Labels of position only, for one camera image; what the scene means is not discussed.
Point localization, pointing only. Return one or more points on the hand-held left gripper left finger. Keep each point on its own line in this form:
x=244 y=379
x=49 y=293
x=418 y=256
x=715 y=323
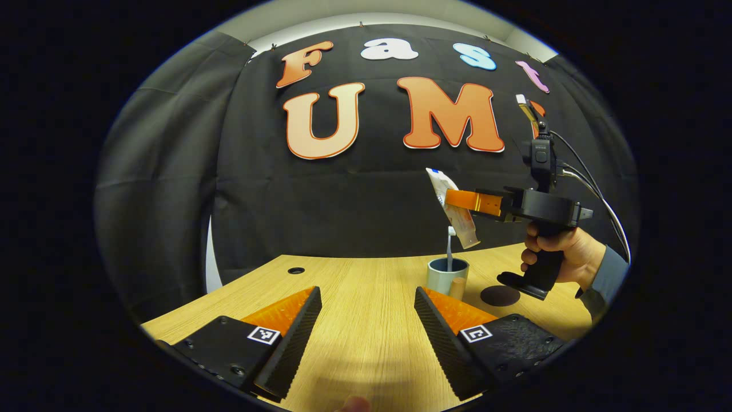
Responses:
x=294 y=343

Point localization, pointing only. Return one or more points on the white toothpaste tube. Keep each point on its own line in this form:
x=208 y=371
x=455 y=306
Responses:
x=443 y=183

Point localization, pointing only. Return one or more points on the dark round coaster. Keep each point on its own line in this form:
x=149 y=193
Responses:
x=498 y=296

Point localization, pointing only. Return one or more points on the white blue toothbrush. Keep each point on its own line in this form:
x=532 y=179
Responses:
x=450 y=246

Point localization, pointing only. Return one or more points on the wooden desktop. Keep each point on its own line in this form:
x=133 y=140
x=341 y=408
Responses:
x=366 y=320

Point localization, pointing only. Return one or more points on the black backdrop cloth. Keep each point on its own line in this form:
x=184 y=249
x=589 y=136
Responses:
x=343 y=200

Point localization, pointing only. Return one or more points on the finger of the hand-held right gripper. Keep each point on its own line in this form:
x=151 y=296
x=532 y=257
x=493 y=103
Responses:
x=474 y=201

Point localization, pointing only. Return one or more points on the light blue cup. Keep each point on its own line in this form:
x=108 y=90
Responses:
x=437 y=283

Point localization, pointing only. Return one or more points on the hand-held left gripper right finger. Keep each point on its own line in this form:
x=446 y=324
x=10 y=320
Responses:
x=443 y=349

